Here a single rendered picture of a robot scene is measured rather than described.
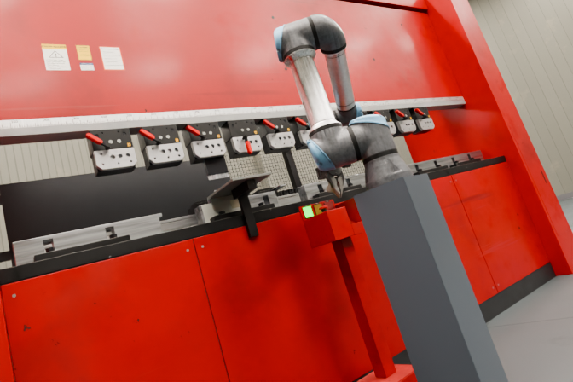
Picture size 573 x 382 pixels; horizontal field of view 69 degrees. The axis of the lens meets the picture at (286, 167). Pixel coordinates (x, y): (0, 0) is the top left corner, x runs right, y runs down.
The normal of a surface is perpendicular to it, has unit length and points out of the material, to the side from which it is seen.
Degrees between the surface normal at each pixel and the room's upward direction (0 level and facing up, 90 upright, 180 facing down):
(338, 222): 90
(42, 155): 90
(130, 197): 90
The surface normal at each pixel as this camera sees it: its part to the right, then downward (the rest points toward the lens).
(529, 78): -0.65, 0.04
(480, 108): -0.80, 0.13
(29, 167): 0.70, -0.36
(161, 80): 0.52, -0.33
